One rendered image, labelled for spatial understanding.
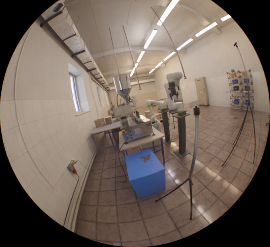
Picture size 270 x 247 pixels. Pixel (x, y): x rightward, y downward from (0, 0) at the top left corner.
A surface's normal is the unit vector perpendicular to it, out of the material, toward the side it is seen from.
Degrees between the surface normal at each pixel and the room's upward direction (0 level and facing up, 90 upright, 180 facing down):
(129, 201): 0
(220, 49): 90
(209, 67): 90
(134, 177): 0
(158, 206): 0
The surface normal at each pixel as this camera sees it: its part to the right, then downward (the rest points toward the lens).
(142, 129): 0.18, 0.11
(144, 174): -0.23, -0.96
